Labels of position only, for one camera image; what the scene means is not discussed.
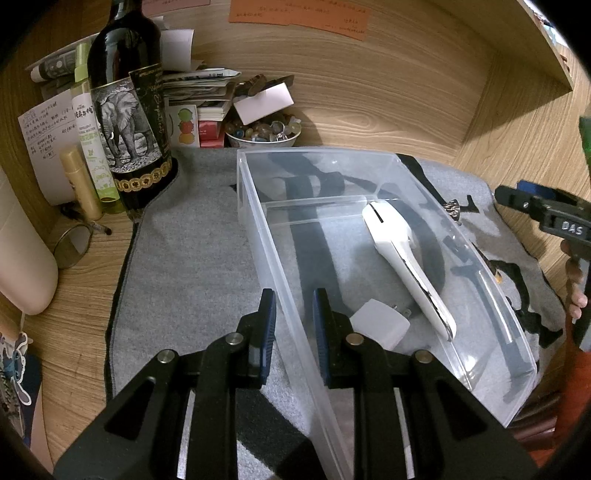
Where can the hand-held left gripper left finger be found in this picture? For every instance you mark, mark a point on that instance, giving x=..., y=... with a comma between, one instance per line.
x=269, y=332

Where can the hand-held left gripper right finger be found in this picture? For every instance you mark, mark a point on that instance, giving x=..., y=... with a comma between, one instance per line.
x=320, y=332

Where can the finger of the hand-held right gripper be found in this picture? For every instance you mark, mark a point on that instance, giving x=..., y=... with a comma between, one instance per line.
x=538, y=187
x=517, y=201

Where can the white charger plug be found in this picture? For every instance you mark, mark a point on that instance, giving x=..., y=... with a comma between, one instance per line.
x=378, y=323

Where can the clear plastic storage box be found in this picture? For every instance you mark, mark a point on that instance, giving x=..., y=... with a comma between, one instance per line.
x=323, y=221

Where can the person's right hand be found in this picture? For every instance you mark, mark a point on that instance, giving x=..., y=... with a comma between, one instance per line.
x=575, y=277

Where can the small metal trinket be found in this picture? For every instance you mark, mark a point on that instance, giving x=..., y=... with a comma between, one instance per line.
x=453, y=210

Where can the green item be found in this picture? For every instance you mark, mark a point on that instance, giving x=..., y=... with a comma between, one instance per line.
x=585, y=143

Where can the grey mat with black letters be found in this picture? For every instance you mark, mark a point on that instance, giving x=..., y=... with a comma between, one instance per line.
x=194, y=258

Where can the wooden shelf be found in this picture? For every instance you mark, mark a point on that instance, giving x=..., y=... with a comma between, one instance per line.
x=551, y=41

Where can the person's orange clothing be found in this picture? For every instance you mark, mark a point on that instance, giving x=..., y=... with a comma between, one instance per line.
x=575, y=387

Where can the white bowl of stones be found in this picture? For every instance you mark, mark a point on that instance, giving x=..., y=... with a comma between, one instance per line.
x=263, y=134

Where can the red box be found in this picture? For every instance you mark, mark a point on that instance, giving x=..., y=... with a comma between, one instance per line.
x=211, y=134

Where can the small round mirror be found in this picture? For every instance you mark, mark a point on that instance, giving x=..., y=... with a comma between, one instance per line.
x=71, y=247

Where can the fruit sticker card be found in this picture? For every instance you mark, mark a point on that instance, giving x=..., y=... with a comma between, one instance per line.
x=183, y=127

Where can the white card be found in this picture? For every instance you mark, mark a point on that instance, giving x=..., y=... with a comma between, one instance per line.
x=263, y=104

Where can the gold tube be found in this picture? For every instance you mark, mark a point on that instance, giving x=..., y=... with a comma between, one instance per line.
x=81, y=184

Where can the dark wine bottle elephant label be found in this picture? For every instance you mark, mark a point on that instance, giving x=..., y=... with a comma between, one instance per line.
x=129, y=129

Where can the stack of papers and books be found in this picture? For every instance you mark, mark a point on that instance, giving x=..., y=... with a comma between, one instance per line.
x=198, y=87

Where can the beige mug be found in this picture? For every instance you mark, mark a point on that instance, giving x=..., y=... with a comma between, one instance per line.
x=23, y=258

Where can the green spray bottle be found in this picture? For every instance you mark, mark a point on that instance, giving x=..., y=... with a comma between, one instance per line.
x=94, y=138

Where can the orange paper note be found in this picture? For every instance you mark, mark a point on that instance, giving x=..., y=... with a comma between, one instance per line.
x=300, y=16

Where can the white handwritten note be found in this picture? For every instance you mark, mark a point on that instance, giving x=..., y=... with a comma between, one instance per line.
x=44, y=143

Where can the pink paper note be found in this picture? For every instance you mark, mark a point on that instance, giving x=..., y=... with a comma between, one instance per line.
x=175, y=5

